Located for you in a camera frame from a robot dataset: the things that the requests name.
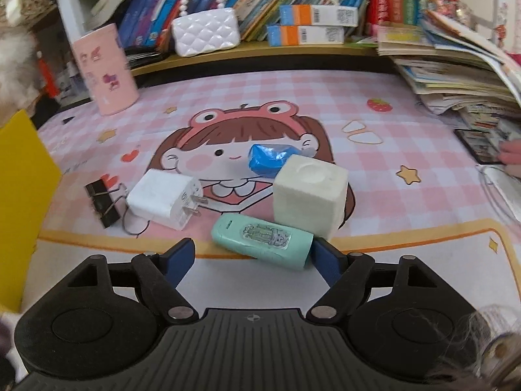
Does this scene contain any white power adapter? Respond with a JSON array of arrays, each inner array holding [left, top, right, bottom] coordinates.
[[126, 168, 207, 230]]

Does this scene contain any mint green eraser case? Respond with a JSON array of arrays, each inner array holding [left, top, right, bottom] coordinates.
[[211, 214, 314, 270]]

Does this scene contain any white cube block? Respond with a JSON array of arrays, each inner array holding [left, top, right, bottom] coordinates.
[[273, 154, 349, 239]]

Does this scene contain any black binder clip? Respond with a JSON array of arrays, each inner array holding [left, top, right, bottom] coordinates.
[[85, 179, 127, 229]]

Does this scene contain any blue plastic item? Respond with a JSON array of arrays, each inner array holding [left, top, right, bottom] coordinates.
[[248, 144, 302, 178]]

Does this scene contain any pink checkered table mat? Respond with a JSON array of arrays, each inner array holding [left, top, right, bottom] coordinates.
[[22, 71, 520, 309]]

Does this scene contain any yellow cardboard box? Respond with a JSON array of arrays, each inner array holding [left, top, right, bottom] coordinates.
[[0, 111, 61, 312]]

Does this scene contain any pink fluffy glove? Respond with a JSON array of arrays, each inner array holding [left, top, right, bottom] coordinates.
[[498, 139, 521, 178]]

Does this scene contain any pink cylindrical pen holder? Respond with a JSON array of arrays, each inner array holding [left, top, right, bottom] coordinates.
[[72, 24, 139, 116]]

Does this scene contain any stack of papers and magazines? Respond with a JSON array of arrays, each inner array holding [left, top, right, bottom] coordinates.
[[377, 10, 520, 131]]

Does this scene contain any orange and white cat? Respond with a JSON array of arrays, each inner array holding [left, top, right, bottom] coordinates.
[[0, 27, 40, 126]]

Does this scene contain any orange blue white box lower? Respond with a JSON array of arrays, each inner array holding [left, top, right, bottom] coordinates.
[[268, 25, 345, 47]]

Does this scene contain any orange blue white box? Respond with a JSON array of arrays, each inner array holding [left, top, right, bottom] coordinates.
[[268, 25, 345, 47], [279, 5, 359, 27]]

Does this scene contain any white quilted pearl handbag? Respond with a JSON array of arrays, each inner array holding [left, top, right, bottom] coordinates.
[[170, 0, 240, 57]]

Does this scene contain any wooden bookshelf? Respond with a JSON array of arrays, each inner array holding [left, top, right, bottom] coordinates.
[[50, 0, 408, 79]]

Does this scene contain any orange blue white box upper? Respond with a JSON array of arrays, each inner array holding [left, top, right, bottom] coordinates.
[[279, 5, 359, 27]]

